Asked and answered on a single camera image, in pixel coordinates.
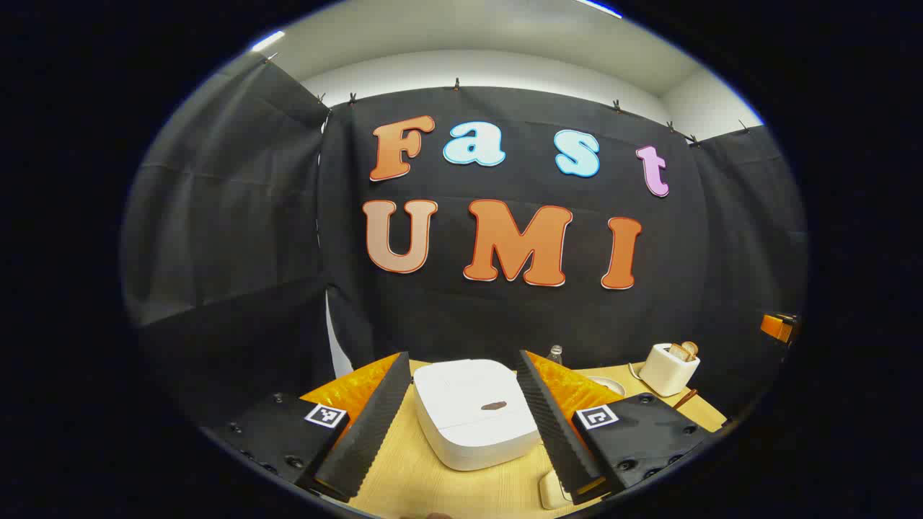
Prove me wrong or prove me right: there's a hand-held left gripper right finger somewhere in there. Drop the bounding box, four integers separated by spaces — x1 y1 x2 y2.
516 350 713 505

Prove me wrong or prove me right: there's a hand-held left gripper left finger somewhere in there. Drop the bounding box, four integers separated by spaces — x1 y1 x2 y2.
200 351 413 504

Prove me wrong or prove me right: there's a white rice cooker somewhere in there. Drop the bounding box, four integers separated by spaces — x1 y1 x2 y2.
412 359 543 472

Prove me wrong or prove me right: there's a white toaster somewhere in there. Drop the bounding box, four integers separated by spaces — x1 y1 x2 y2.
639 343 702 397

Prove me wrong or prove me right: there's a row of small cloth clips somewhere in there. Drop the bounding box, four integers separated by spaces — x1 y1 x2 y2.
263 50 751 145

